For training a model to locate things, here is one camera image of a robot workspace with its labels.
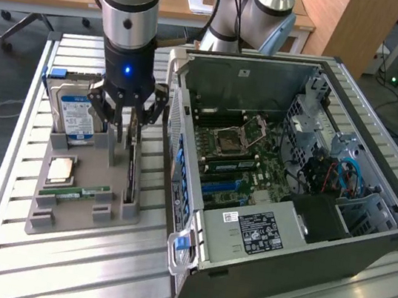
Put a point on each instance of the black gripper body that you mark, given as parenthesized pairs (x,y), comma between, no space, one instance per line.
(128,71)

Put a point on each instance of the black graphics card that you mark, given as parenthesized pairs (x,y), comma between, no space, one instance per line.
(131,172)

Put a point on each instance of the hard disk in blue caddy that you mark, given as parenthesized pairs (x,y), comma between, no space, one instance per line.
(73,115)

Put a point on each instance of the grey parts rack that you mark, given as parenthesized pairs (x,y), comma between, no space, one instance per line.
(94,174)

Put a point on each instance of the copper-topped CPU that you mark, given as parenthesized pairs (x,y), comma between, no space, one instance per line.
(60,169)

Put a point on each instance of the CPU socket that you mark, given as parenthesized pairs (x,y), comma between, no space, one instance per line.
(228,142)

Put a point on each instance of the green RAM stick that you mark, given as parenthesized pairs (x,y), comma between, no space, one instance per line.
(73,191)

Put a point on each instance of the metal socket cover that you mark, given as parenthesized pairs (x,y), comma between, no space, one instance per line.
(254,131)

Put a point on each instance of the blue expansion slot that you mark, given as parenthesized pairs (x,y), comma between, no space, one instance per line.
(219,186)

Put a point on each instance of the black chair base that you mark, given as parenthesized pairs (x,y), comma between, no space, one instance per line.
(19,25)

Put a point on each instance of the green motherboard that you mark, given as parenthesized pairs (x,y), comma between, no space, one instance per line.
(267,166)

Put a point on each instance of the grey power supply unit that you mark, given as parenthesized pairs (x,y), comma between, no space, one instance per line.
(216,234)

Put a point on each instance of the blue case latch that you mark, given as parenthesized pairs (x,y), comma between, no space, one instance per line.
(179,247)

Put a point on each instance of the metal drive cage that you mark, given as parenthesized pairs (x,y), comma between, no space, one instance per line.
(312,143)

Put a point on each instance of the open grey PC case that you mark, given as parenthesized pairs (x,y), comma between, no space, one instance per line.
(276,280)

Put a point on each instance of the wooden cabinet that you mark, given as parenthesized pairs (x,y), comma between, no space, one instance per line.
(372,40)

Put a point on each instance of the metal disk bay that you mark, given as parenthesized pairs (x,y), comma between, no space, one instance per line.
(365,215)

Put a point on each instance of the device with green light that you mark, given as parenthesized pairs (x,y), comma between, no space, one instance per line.
(394,80)

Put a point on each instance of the black plastic duct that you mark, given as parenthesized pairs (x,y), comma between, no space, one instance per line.
(319,219)

